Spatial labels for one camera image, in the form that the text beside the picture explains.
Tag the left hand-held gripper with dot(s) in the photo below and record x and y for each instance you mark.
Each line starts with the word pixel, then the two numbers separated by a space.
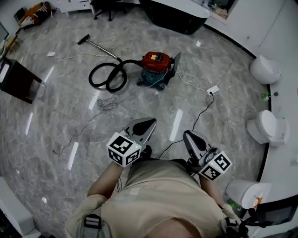
pixel 123 148

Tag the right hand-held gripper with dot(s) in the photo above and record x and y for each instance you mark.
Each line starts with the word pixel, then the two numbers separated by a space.
pixel 215 165

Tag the grey dust bag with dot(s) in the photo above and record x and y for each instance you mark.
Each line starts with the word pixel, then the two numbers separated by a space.
pixel 175 65

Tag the person's left forearm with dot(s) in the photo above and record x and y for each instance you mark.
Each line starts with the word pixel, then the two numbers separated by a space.
pixel 109 179

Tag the person's right forearm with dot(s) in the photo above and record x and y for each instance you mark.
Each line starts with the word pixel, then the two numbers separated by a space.
pixel 209 188

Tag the person's right leg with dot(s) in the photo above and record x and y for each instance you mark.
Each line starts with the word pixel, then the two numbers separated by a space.
pixel 180 162

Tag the white power strip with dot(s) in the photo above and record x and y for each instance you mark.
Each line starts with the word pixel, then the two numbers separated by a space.
pixel 213 89

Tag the red vacuum cleaner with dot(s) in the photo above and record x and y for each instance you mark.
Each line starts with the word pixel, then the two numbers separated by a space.
pixel 154 67

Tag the person's torso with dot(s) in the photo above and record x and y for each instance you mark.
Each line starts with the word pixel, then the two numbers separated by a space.
pixel 158 197

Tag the small white floor object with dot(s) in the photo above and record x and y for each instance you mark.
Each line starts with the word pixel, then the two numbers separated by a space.
pixel 198 43

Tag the white round bin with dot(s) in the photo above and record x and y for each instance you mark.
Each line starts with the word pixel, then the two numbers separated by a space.
pixel 265 69

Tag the green bathtub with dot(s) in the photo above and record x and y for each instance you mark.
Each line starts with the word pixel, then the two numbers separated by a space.
pixel 174 16

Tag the white plug adapter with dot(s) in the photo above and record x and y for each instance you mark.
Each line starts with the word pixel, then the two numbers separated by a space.
pixel 51 54

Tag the black office chair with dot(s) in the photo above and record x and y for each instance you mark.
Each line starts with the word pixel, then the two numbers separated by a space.
pixel 107 9

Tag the dark wooden side table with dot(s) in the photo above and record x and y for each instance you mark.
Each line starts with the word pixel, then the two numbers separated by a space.
pixel 16 81

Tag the glass window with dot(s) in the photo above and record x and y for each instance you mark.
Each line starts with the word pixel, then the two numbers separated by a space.
pixel 218 7

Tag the white drawer cabinet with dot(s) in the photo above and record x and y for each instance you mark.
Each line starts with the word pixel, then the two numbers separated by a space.
pixel 74 4

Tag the white box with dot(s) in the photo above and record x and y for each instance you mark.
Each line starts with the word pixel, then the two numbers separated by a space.
pixel 14 209

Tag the small wooden stool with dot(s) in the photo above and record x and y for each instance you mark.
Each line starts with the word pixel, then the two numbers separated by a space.
pixel 11 43

